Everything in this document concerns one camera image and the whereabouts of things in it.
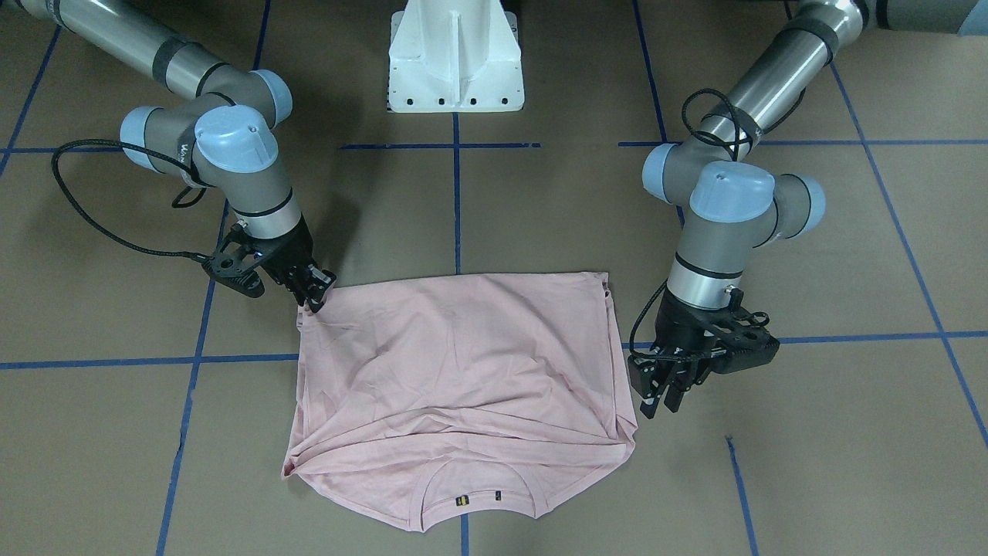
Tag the pink Snoopy t-shirt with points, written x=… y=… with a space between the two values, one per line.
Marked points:
x=421 y=400

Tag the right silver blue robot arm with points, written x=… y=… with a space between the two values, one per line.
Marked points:
x=221 y=137

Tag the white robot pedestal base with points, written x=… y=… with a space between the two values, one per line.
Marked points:
x=454 y=57

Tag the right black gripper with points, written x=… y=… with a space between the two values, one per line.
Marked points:
x=291 y=253

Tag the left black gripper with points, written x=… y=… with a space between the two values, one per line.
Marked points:
x=679 y=319

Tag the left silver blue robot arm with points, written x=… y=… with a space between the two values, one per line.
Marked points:
x=731 y=206

